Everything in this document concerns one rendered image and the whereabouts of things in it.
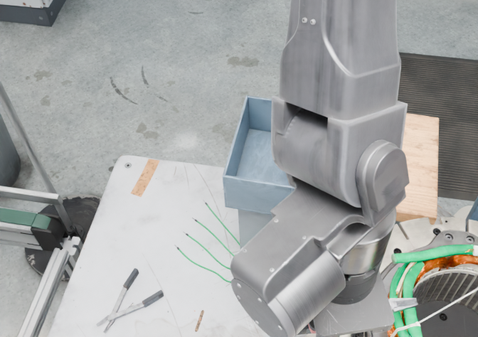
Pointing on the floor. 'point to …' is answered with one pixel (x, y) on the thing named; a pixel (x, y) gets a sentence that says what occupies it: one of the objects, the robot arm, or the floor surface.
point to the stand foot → (89, 203)
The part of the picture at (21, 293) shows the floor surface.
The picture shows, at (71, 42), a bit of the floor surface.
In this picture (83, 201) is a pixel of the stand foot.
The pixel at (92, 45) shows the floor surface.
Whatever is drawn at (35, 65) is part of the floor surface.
